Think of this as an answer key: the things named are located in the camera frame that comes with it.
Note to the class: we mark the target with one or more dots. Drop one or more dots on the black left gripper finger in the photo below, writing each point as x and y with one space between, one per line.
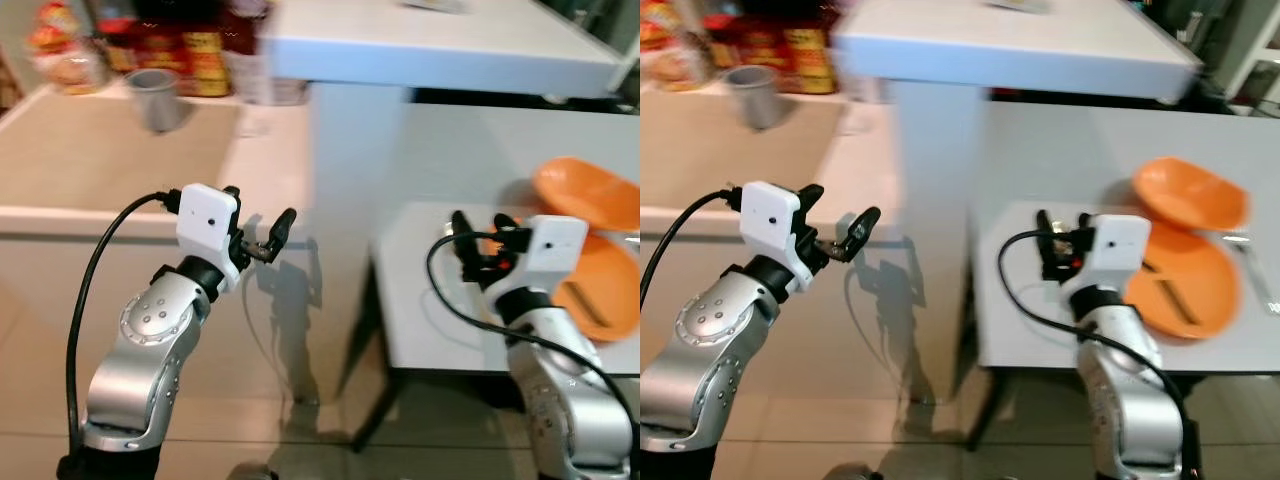
866 230
284 226
812 196
232 192

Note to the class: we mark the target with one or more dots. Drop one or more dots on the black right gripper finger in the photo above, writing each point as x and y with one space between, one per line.
1043 225
1079 228
507 223
460 225

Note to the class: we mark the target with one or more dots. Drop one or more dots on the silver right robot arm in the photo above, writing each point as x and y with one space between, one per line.
560 400
1130 400

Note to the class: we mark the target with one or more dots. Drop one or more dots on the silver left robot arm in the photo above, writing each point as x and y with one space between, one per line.
150 330
710 330

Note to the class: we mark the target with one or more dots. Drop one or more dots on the deep orange plastic bowl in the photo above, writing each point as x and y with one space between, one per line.
1190 192
590 190

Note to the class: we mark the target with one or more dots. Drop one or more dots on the low white table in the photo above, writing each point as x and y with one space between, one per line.
1020 345
430 330

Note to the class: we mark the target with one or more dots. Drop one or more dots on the dark chopstick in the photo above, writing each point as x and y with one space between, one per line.
590 305
1175 295

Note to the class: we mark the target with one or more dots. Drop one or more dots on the grey plastic cup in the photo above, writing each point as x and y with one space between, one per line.
157 98
755 95

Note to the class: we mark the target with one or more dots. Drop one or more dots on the beige counter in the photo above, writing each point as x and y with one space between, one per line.
700 150
90 165

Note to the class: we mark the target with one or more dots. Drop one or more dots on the flat orange plastic plate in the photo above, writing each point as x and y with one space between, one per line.
615 280
1210 285

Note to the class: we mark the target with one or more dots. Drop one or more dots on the red snack packages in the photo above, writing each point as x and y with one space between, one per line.
190 55
790 55

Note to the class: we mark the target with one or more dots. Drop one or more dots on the silver fork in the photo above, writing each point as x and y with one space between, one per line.
1252 270

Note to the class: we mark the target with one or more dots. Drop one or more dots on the orange snack bag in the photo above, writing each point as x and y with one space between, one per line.
65 50
672 50

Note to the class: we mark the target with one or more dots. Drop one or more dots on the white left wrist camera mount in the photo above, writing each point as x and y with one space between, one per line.
207 215
768 215

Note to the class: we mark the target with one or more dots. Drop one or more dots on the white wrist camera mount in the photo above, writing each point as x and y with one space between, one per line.
207 215
1120 245
555 250
768 215

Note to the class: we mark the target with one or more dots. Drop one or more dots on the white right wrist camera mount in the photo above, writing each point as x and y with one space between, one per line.
1120 245
555 250

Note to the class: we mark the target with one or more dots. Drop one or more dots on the tall white pedestal table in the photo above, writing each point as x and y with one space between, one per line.
440 50
1000 50

